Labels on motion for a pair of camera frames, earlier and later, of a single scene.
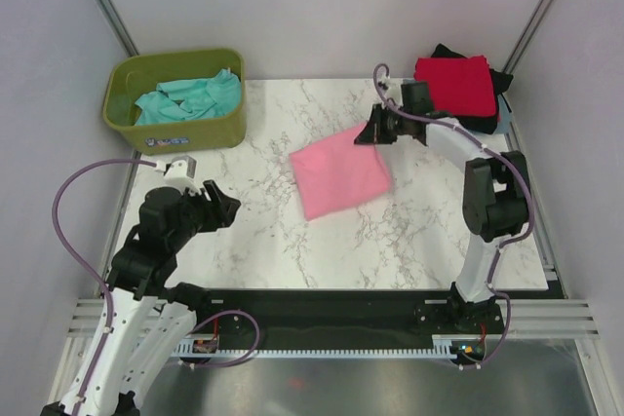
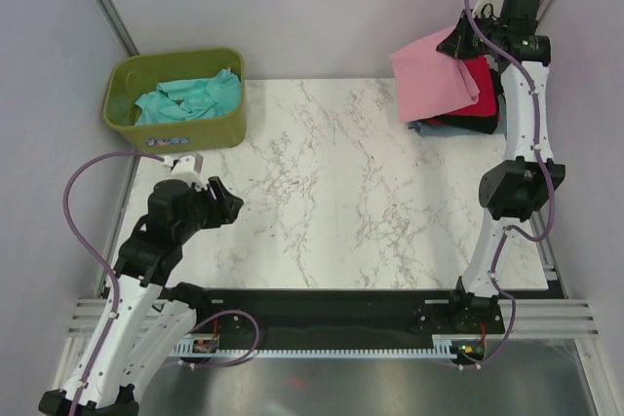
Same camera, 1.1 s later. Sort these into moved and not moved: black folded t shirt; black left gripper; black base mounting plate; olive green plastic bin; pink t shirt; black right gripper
Moved: pink t shirt; black right gripper
Not moved: black left gripper; black folded t shirt; black base mounting plate; olive green plastic bin
